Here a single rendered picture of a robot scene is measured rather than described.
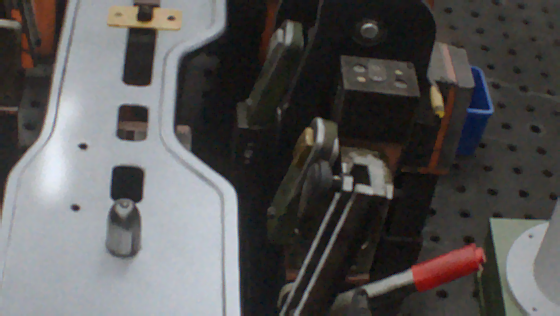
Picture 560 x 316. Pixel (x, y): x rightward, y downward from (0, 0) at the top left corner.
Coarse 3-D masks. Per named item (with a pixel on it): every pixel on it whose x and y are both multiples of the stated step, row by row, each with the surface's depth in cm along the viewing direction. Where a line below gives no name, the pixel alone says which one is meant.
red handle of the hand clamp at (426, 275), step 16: (448, 256) 83; (464, 256) 82; (480, 256) 82; (400, 272) 84; (416, 272) 83; (432, 272) 83; (448, 272) 82; (464, 272) 82; (368, 288) 85; (384, 288) 84; (400, 288) 83; (416, 288) 83; (432, 288) 83; (336, 304) 85
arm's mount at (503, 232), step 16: (496, 224) 139; (512, 224) 139; (528, 224) 139; (496, 240) 137; (512, 240) 137; (496, 256) 135; (480, 272) 142; (496, 272) 134; (480, 288) 140; (496, 288) 134; (480, 304) 139; (496, 304) 133; (512, 304) 129
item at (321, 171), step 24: (312, 168) 77; (360, 168) 78; (312, 192) 76; (336, 192) 77; (360, 192) 75; (384, 192) 76; (336, 216) 81; (360, 216) 77; (336, 240) 78; (360, 240) 78; (312, 264) 84; (336, 264) 80; (312, 288) 81; (336, 288) 82; (288, 312) 87; (312, 312) 83
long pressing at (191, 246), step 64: (128, 0) 126; (192, 0) 127; (64, 64) 116; (64, 128) 108; (64, 192) 102; (192, 192) 104; (0, 256) 95; (64, 256) 96; (128, 256) 97; (192, 256) 98
